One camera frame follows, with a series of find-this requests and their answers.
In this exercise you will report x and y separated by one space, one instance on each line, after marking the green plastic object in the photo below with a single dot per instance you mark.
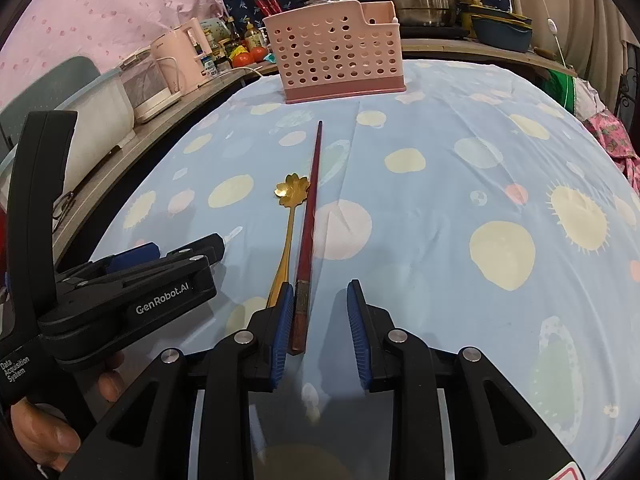
562 92

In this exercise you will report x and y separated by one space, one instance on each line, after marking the gold flower spoon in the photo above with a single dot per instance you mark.
291 190

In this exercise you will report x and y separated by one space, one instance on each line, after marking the grey plastic basin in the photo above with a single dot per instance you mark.
100 120

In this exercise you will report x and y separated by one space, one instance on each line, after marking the pink floral cloth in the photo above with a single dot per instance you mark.
615 135

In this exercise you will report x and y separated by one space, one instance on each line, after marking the black metal chair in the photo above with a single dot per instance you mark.
631 90

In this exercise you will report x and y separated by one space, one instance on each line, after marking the dark sauce bottle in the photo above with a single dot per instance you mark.
231 30

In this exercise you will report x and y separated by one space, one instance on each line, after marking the red tomato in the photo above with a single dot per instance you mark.
259 54
242 60

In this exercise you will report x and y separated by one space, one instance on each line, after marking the blue printed tablecloth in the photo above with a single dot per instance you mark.
450 185

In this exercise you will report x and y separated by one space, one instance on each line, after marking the stacked blue bowls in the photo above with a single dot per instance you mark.
500 32

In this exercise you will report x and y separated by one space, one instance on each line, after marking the yellow label oil bottle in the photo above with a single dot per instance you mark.
256 37

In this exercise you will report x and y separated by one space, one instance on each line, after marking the beige curtain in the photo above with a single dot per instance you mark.
575 10

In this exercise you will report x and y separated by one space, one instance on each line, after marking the eyeglasses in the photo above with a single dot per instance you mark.
64 201

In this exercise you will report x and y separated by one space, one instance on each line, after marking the pink dotted curtain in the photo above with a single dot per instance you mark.
100 10

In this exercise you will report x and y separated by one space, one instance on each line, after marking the pink perforated utensil basket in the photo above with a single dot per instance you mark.
325 60

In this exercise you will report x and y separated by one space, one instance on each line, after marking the person's left hand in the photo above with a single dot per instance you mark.
40 435

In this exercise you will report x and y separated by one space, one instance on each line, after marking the pink electric kettle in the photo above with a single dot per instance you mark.
180 45

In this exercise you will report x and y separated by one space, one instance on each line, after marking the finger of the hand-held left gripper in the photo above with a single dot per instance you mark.
200 249
135 257

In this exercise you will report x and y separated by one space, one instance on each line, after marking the white clear-lid appliance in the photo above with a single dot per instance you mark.
150 90

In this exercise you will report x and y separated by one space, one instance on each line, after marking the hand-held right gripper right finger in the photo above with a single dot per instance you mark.
360 340

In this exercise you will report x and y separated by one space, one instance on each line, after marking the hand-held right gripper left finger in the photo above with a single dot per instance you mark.
281 340

